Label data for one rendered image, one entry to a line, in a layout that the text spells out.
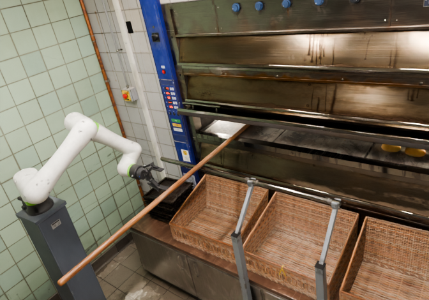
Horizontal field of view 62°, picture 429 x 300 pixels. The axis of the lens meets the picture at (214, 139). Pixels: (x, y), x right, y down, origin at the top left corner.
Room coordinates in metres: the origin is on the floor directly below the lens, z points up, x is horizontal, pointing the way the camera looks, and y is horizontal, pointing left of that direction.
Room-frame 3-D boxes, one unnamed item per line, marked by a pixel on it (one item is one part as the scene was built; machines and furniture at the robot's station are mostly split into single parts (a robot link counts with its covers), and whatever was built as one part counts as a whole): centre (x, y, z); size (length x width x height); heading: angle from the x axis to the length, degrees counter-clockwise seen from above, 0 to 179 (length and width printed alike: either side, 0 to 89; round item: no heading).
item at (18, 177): (1.77, 1.05, 1.36); 0.16 x 0.13 x 0.19; 35
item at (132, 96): (2.80, 0.60, 1.46); 0.10 x 0.07 x 0.10; 49
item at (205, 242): (2.03, 0.06, 0.72); 0.56 x 0.49 x 0.28; 50
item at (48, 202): (1.82, 1.11, 1.23); 0.26 x 0.15 x 0.06; 53
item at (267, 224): (1.64, -0.39, 0.72); 0.56 x 0.49 x 0.28; 48
